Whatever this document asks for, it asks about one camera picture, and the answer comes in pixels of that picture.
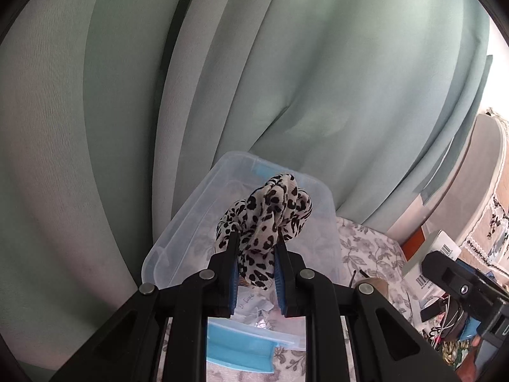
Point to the white barcode box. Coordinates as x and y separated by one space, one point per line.
445 244

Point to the beige lace-trimmed cover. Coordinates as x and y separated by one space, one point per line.
497 223

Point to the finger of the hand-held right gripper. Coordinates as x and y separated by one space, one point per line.
445 272

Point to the leopard print scrunchie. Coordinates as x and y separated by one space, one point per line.
270 215

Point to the clear plastic container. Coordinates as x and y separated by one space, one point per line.
191 223

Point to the grey floral blanket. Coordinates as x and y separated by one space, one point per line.
366 246

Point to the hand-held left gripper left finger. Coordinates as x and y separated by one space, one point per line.
233 282

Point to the pale green curtain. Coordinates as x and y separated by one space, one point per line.
199 87

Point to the brown wooden furniture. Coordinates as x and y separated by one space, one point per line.
413 246

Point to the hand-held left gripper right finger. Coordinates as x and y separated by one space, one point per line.
280 282

